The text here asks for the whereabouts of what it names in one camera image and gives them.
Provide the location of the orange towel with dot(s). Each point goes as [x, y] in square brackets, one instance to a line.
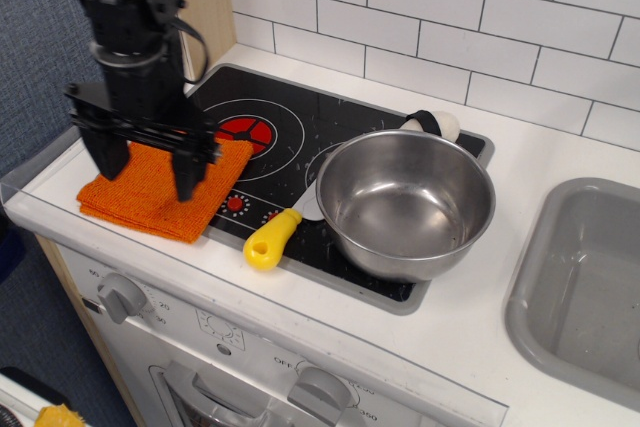
[144, 197]

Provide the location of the white toy with black band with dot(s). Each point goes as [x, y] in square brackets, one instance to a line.
[439, 123]

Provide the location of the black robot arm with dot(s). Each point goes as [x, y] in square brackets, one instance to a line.
[137, 45]

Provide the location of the wooden side post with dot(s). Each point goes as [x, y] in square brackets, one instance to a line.
[213, 20]

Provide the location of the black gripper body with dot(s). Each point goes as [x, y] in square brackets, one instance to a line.
[151, 106]

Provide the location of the white toy oven front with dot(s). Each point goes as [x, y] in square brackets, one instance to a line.
[184, 366]

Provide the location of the grey left oven knob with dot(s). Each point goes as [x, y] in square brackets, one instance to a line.
[120, 297]

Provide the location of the grey oven knob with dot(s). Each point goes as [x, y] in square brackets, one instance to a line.
[320, 394]
[120, 297]

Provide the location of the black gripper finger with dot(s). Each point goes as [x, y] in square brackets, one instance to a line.
[189, 170]
[109, 150]

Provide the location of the grey right oven knob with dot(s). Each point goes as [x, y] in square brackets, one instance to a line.
[320, 394]

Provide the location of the grey sink basin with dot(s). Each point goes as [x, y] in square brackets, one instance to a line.
[573, 312]

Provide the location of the yellow cloth scrap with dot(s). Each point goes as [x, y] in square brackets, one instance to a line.
[58, 416]

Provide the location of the black toy cooktop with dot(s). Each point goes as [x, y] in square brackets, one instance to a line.
[293, 130]

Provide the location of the stainless steel pot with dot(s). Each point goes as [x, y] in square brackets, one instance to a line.
[402, 205]

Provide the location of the yellow handled spatula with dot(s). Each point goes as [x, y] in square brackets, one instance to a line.
[264, 249]

